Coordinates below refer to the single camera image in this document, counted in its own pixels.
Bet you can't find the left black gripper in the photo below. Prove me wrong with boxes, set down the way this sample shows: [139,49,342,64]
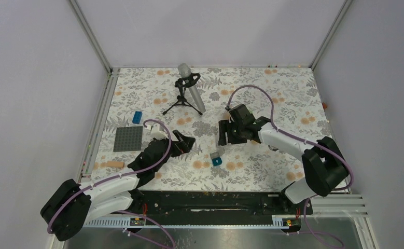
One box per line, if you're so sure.
[153,130,194,172]

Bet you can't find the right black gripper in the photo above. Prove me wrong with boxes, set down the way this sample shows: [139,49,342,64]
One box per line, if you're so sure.
[218,119,248,146]

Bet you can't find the white cap pill bottle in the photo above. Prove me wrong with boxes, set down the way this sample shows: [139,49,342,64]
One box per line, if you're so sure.
[268,145,279,151]

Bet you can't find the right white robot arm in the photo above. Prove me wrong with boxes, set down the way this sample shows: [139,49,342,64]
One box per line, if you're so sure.
[218,104,350,214]

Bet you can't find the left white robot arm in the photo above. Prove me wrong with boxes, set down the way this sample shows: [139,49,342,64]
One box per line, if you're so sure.
[40,130,196,241]

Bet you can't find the floral table mat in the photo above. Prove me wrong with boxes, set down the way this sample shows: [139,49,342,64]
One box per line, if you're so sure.
[91,68,330,192]

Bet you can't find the blue lego brick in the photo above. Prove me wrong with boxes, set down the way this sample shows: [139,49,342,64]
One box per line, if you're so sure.
[132,111,143,125]

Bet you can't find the grey lego baseplate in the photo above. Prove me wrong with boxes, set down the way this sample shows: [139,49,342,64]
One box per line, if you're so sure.
[113,126,143,152]

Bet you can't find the black microphone tripod stand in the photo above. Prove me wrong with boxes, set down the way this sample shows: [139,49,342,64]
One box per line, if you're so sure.
[162,73,203,116]

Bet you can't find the tan wooden block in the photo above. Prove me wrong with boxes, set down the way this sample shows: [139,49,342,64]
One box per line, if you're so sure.
[106,161,124,169]

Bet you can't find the grey microphone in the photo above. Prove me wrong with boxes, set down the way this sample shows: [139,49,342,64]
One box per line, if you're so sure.
[177,63,206,114]

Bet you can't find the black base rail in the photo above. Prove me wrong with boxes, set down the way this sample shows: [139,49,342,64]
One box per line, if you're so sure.
[127,190,313,218]

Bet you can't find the white cable duct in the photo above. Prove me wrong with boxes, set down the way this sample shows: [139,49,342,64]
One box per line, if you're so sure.
[84,212,293,229]

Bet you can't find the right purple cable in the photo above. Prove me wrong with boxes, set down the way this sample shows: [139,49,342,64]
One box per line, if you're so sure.
[226,85,355,192]

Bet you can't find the purple cable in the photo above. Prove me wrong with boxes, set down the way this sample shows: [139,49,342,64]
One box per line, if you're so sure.
[47,119,173,234]
[226,85,355,192]

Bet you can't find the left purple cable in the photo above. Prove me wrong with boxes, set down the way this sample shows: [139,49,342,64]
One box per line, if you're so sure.
[47,119,173,234]

